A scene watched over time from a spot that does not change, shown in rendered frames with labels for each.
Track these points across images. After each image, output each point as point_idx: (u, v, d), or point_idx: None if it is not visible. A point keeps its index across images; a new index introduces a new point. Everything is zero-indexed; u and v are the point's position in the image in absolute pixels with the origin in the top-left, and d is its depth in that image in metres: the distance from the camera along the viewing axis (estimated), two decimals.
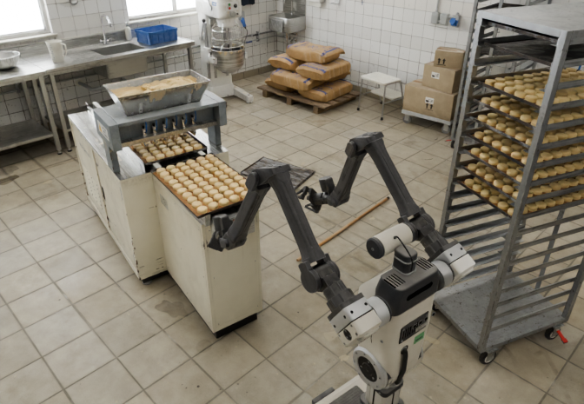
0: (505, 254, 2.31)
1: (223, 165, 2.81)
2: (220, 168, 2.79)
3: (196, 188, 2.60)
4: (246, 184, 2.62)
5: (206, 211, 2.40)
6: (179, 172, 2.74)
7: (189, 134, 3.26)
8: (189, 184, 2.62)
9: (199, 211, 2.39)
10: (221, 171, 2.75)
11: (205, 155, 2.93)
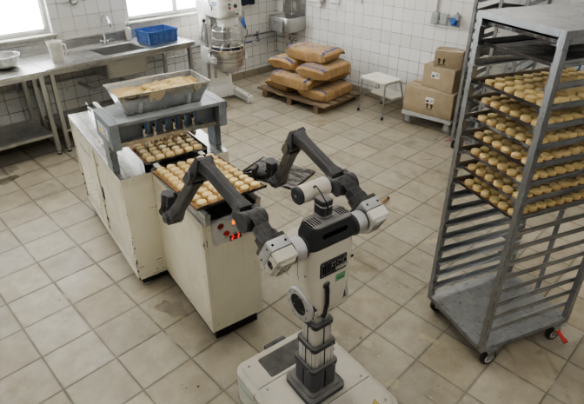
0: (505, 254, 2.31)
1: (223, 162, 2.80)
2: (220, 166, 2.78)
3: None
4: (246, 178, 2.60)
5: (205, 204, 2.38)
6: (179, 169, 2.73)
7: (189, 134, 3.26)
8: None
9: (198, 204, 2.37)
10: (222, 168, 2.74)
11: (205, 155, 2.92)
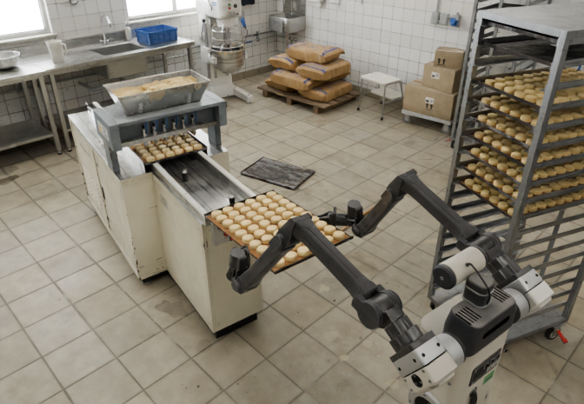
0: None
1: (291, 204, 2.31)
2: (288, 208, 2.29)
3: (265, 234, 2.09)
4: (325, 227, 2.11)
5: (283, 264, 1.89)
6: (239, 215, 2.24)
7: (189, 134, 3.26)
8: (255, 229, 2.12)
9: (275, 265, 1.88)
10: (290, 211, 2.25)
11: (266, 194, 2.43)
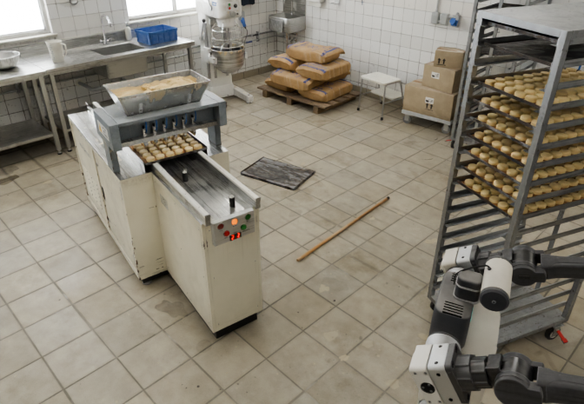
0: None
1: None
2: None
3: None
4: None
5: None
6: None
7: (189, 134, 3.26)
8: None
9: None
10: None
11: None
